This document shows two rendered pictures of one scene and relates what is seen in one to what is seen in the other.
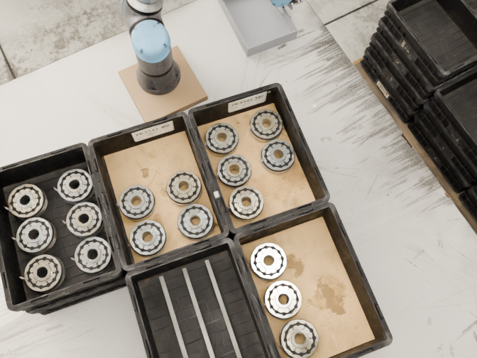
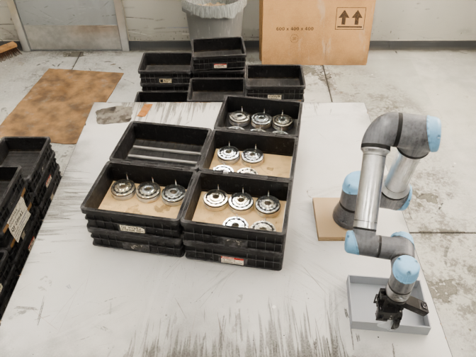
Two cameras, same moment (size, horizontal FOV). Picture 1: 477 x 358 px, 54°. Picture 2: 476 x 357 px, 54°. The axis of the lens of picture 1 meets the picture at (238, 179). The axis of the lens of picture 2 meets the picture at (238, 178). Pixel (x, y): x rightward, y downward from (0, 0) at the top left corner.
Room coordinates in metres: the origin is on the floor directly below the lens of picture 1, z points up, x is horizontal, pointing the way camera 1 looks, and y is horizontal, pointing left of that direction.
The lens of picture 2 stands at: (1.26, -1.12, 2.23)
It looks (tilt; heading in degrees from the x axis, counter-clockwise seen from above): 42 degrees down; 125
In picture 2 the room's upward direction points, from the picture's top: straight up
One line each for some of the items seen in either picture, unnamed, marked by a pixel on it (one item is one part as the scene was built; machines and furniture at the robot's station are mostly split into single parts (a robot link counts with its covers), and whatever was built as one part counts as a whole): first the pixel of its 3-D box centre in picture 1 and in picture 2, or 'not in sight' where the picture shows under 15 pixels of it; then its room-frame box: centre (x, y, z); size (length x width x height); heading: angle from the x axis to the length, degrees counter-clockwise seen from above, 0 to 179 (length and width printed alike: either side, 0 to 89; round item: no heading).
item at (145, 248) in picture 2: not in sight; (146, 217); (0.15, -0.21, 0.76); 0.40 x 0.30 x 0.12; 24
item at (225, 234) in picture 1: (157, 187); (250, 154); (0.39, 0.23, 0.92); 0.40 x 0.30 x 0.02; 24
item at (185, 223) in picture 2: (256, 155); (238, 202); (0.52, -0.05, 0.92); 0.40 x 0.30 x 0.02; 24
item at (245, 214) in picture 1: (246, 202); (215, 197); (0.39, -0.03, 0.86); 0.10 x 0.10 x 0.01
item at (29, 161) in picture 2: not in sight; (23, 178); (-1.02, -0.11, 0.31); 0.40 x 0.30 x 0.34; 124
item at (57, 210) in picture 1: (57, 226); (259, 125); (0.27, 0.50, 0.87); 0.40 x 0.30 x 0.11; 24
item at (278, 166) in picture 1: (278, 155); (235, 226); (0.55, -0.11, 0.86); 0.10 x 0.10 x 0.01
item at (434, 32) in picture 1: (421, 55); not in sight; (1.30, -0.78, 0.37); 0.40 x 0.30 x 0.45; 34
